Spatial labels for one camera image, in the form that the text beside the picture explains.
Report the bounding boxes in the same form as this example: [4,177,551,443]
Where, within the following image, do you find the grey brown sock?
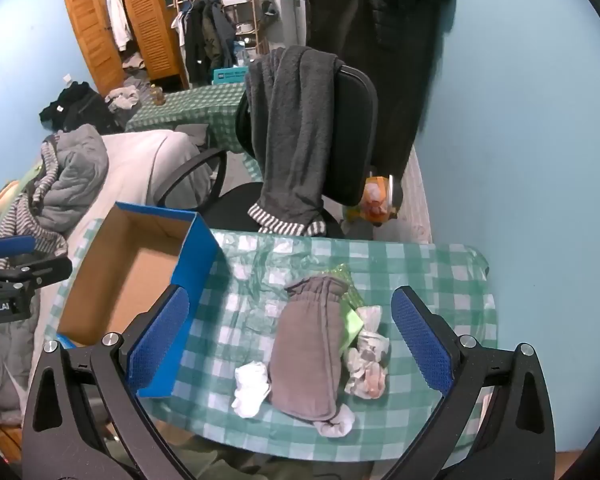
[269,276,351,423]

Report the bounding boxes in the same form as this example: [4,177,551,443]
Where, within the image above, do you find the grey hoodie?
[27,124,110,233]

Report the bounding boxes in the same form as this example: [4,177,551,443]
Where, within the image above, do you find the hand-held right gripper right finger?
[380,285,568,480]

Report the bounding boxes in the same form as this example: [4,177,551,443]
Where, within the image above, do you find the wooden louvred wardrobe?
[64,0,190,97]

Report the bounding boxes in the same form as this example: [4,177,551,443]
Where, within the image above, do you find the person in grey hoodie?
[157,47,381,238]

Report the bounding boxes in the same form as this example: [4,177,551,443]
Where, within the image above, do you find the grey blanket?
[0,290,48,428]

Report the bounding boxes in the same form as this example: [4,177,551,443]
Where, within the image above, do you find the dark grey striped-cuff pants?
[245,45,346,237]

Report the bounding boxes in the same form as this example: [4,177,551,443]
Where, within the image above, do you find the grey striped garment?
[0,142,68,268]

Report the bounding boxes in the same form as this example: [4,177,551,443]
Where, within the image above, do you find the light grey sock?
[314,406,356,437]

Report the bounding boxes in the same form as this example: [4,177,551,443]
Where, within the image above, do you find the light green glitter-cuff sock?
[325,265,368,352]

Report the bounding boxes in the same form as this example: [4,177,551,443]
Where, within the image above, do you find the pile of black clothes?
[39,81,126,133]

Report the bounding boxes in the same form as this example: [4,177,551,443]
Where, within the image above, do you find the dark coats on rack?
[170,0,237,86]

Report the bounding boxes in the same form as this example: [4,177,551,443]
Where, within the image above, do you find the white covered sofa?
[30,130,213,361]

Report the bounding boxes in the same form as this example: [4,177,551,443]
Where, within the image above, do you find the white orange patterned sock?
[342,305,391,401]

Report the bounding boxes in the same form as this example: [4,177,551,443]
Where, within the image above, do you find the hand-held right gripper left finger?
[22,284,196,480]

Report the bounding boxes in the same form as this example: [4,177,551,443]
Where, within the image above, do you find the green checked tablecloth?
[45,220,498,461]

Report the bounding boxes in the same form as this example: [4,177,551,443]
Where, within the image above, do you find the white hanging shirt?
[105,0,133,52]

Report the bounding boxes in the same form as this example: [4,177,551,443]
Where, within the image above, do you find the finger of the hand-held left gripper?
[0,232,37,261]
[0,257,74,292]

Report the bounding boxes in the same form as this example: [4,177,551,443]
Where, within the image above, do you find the blue cardboard box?
[56,201,220,400]

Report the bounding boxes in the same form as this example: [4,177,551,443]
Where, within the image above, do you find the orange bag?
[345,174,403,226]

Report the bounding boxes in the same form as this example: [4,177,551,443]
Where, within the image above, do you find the black hanging jacket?
[305,0,453,181]

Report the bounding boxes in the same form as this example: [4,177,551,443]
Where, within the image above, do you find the green checked table cover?
[125,82,248,153]

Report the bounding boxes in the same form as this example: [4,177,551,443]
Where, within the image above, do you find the pile of grey white clothes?
[105,85,142,112]

